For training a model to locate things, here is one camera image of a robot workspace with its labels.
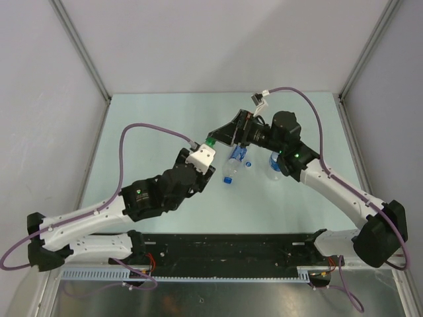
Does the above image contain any right aluminium frame post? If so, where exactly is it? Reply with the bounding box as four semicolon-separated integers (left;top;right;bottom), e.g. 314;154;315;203
342;0;403;96

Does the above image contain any left aluminium frame post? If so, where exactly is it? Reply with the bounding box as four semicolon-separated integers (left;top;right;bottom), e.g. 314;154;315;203
49;0;112;102

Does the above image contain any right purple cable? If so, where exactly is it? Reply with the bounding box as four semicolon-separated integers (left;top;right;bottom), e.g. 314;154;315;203
267;87;410;271

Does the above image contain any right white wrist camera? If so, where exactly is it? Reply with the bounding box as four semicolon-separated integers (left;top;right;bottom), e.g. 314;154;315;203
251;90;270;117

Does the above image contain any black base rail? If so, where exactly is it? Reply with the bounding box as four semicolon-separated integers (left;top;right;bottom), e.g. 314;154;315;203
108;232;346;279

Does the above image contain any blue label bottle white cap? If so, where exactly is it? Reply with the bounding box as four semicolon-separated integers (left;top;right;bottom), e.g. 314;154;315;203
267;152;283;181

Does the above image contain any aluminium frame post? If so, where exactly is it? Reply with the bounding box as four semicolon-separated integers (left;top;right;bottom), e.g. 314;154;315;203
342;0;403;96
49;0;112;102

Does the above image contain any grey slotted cable duct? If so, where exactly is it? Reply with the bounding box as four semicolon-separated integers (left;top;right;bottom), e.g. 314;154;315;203
61;266;331;283

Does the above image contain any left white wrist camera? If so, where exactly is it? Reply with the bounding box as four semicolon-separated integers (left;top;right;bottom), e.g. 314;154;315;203
185;143;215;175

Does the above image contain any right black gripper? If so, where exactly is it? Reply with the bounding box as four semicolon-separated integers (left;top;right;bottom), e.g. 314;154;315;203
209;109;285;154

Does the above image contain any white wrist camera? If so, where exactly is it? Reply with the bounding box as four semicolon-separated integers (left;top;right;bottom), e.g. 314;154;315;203
185;143;215;175
251;90;270;117

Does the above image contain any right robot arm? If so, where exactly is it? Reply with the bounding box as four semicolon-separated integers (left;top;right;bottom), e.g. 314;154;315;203
208;110;408;267

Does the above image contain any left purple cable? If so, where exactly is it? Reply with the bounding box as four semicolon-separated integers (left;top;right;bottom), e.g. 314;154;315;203
0;123;199;271

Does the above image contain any green plastic bottle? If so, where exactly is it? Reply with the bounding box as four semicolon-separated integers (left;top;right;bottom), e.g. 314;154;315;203
204;137;216;148

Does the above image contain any clear bottle blue cap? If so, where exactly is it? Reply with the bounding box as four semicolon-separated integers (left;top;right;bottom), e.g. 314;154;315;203
222;145;247;184

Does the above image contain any purple cable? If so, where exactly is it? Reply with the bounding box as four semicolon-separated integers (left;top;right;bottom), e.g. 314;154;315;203
267;87;410;271
0;123;199;271

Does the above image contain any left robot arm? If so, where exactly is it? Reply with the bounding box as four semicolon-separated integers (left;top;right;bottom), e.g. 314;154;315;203
27;144;215;271

